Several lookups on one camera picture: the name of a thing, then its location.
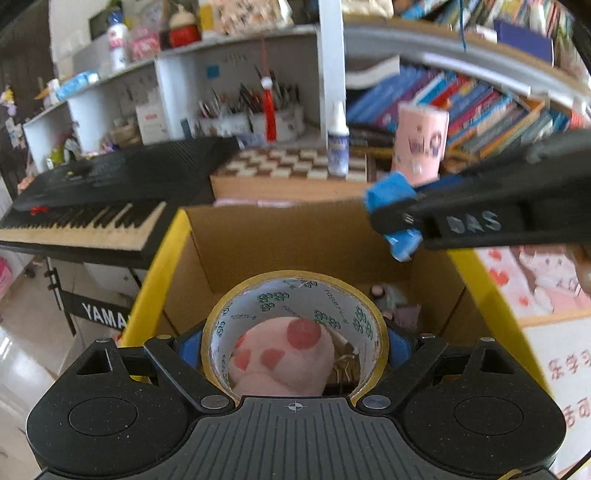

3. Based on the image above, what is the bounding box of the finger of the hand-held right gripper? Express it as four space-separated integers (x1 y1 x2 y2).
363 171 463 263

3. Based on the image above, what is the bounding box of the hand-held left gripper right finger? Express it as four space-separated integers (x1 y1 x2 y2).
361 323 527 412

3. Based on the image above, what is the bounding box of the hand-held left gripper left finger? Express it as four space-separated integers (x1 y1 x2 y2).
72 329 235 413

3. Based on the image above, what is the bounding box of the grey small toy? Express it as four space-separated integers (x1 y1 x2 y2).
369 283 421 333

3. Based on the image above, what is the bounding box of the pink plush paw toy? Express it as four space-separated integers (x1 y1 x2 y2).
228 316 336 398

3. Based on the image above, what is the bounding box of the yellow tape roll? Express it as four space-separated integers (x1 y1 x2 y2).
201 271 391 405

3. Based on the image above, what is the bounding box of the yellow cardboard box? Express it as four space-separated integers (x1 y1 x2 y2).
115 199 555 407

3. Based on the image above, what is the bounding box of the person's right hand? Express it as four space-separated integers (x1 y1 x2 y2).
565 242 591 296

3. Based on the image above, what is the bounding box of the pink cylindrical container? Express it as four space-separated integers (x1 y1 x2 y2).
391 102 450 184

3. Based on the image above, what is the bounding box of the white spray bottle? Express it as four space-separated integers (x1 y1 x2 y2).
326 100 351 177

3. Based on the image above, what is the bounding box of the black keyboard stand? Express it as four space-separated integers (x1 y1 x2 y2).
45 257 145 336

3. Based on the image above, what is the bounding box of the wooden chessboard box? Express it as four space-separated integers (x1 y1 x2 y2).
209 146 370 202

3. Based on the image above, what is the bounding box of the row of colourful books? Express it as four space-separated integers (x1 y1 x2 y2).
346 64 574 158
433 0 570 38

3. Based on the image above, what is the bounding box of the white pen holder with brushes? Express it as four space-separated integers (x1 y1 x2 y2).
198 64 306 144

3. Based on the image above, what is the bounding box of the red tassel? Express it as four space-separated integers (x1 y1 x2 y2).
260 76 278 143

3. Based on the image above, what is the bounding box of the white framed bookshelf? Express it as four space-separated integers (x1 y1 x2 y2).
318 0 591 121

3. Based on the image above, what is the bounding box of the dark blue box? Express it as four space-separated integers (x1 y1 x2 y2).
493 18 555 66

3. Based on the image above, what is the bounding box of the black electronic keyboard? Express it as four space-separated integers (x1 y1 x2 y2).
0 137 241 269

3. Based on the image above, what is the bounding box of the white box red label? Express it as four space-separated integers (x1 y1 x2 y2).
136 102 170 144

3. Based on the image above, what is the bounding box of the white side shelf unit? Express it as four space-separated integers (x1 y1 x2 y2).
23 23 343 154

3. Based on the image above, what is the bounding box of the red lidded jar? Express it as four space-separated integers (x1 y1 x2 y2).
167 8 202 49

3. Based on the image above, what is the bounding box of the blue tissue packet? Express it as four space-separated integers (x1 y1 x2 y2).
55 69 102 100

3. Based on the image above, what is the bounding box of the white lotion bottle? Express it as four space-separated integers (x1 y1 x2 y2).
106 11 130 70

